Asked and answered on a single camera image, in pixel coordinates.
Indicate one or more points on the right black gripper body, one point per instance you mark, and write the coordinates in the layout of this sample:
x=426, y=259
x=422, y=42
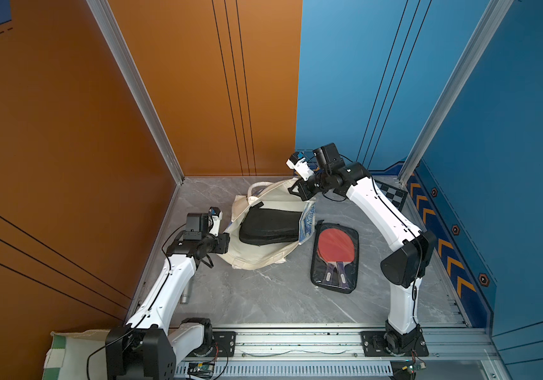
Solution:
x=317, y=183

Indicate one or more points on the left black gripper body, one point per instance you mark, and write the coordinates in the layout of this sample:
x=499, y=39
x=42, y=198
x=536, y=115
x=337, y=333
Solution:
x=215, y=244

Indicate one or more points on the ping pong paddle case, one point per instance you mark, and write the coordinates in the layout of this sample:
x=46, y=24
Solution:
x=266, y=226
x=335, y=259

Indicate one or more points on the cream canvas tote bag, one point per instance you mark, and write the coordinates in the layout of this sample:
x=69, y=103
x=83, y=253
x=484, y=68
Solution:
x=273, y=195

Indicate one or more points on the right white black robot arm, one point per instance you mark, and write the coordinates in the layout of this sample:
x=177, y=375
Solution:
x=411, y=247

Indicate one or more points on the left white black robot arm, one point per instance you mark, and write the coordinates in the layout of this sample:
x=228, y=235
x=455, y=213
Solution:
x=144, y=348

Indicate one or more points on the green white christmas bag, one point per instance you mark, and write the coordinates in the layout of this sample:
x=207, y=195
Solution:
x=67, y=356

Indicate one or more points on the grey microphone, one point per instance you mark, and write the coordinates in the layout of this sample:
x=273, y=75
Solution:
x=186, y=294

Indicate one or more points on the black grey checkerboard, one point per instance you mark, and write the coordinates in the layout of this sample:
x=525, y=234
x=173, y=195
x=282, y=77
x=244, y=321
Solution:
x=395, y=195

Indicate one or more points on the left green circuit board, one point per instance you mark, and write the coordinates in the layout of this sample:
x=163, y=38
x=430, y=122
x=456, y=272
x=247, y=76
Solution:
x=200, y=370

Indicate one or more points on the green circuit board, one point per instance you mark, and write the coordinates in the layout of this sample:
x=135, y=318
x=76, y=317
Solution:
x=200, y=370
x=410, y=372

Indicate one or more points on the right green circuit board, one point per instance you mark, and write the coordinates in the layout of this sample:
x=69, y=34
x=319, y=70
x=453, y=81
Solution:
x=410, y=372

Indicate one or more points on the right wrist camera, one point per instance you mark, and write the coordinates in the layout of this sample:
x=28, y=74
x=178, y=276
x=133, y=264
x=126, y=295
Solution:
x=324, y=160

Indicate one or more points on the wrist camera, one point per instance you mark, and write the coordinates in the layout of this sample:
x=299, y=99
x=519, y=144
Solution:
x=324, y=160
x=200, y=225

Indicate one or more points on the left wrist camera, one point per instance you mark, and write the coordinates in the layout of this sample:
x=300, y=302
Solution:
x=200, y=225

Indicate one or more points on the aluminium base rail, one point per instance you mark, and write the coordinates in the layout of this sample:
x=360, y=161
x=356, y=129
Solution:
x=350, y=351

